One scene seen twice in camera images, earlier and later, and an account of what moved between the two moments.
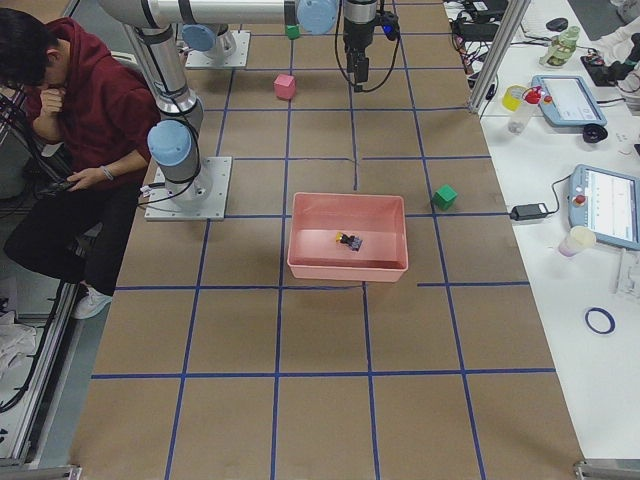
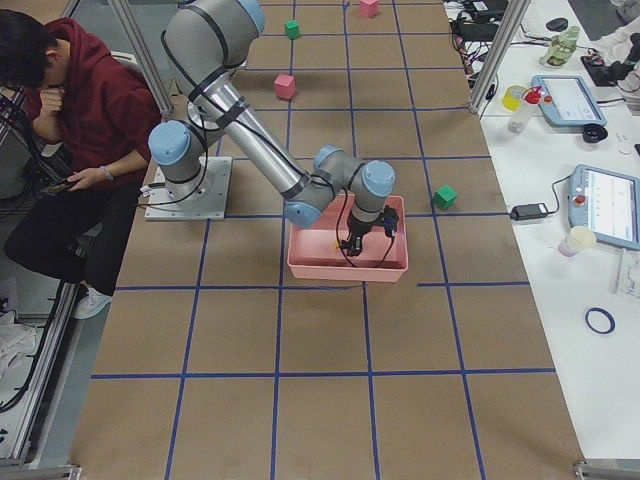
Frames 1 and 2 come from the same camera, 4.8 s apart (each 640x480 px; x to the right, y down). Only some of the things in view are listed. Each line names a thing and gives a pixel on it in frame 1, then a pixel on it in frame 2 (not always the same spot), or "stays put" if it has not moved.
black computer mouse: x=558 y=24 stays put
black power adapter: x=526 y=212 stays put
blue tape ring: x=611 y=320 stays put
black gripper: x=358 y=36 to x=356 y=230
